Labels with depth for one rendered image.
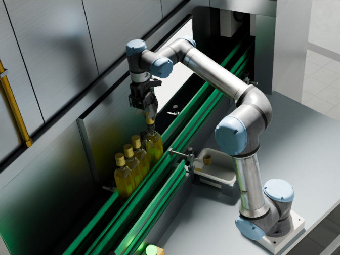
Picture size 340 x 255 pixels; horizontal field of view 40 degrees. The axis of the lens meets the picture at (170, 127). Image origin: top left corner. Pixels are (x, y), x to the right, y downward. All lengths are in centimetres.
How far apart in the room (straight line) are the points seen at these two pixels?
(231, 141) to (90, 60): 63
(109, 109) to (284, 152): 95
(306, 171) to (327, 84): 198
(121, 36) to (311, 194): 110
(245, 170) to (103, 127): 63
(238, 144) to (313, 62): 306
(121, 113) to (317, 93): 241
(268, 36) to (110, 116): 105
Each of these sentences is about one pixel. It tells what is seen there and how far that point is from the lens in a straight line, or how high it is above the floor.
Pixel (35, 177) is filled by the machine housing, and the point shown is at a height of 124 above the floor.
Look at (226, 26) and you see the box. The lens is 282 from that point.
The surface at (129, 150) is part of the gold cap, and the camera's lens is 187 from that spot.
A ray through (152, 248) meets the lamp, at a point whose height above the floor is 85.
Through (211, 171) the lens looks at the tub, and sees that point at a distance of 229.
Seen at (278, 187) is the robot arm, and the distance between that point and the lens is 187.
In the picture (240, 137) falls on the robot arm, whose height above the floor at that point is 141.
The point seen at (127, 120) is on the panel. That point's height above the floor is 113.
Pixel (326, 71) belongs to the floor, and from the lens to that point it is 440.
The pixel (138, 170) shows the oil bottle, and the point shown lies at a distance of 196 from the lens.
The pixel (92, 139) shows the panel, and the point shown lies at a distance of 189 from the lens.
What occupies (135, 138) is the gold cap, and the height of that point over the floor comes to 116.
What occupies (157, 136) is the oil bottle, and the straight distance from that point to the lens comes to 202.
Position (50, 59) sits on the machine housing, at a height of 160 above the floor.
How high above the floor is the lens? 240
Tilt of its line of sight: 40 degrees down
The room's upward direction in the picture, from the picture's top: 7 degrees counter-clockwise
